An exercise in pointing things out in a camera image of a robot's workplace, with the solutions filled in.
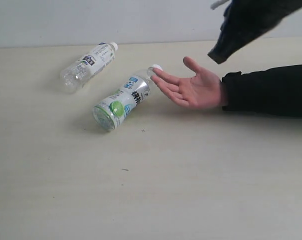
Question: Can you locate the black-sleeved forearm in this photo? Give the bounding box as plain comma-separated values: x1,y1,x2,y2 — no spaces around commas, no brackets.
222,64,302,118

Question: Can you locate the clear bottle white-blue label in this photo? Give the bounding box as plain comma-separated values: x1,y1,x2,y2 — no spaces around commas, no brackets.
60,42,118,94

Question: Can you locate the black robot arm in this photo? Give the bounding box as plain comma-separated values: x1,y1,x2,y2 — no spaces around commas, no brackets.
208,0,302,64

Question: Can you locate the lime label drink bottle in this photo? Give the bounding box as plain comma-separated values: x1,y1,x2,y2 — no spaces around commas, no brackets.
92,64,162,132

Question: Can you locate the person's open bare hand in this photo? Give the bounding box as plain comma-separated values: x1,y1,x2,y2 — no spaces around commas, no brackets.
151,56,228,110

